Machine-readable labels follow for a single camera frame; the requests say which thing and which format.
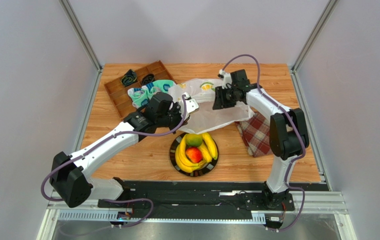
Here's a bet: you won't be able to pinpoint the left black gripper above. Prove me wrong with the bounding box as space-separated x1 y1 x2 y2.
156 102 190 135

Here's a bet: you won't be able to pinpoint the white plastic bag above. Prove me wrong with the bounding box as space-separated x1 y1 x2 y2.
168 78 255 134

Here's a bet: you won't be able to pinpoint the green fake mango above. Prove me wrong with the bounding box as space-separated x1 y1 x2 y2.
185 133 203 147

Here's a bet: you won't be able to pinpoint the red fake apple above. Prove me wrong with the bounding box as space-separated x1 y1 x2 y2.
185 147 203 164

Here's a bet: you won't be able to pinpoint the yellow banana bunch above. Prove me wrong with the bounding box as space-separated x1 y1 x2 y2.
175 135 207 174
198 132 219 163

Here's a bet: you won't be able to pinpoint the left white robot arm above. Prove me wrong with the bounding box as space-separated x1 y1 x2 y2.
41 92 199 208

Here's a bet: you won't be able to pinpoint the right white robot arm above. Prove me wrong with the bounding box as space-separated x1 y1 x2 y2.
213 69 309 209

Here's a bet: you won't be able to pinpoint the teal white socks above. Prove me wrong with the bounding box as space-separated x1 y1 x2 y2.
127 79 176 109

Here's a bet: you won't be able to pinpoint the red plaid cloth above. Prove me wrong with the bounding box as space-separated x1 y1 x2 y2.
235 112 272 158

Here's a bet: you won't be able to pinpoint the wooden divided tray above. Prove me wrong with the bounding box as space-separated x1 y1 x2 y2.
104 60 175 119

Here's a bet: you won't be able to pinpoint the round patterned ceramic plate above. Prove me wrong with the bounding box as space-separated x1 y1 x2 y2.
170 133 219 177

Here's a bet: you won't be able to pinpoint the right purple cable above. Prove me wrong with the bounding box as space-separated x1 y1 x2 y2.
222 53 308 233

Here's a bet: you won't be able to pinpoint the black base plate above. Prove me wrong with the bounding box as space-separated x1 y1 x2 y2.
97 180 295 220

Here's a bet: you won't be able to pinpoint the aluminium frame rail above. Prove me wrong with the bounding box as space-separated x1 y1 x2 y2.
37 191 356 240

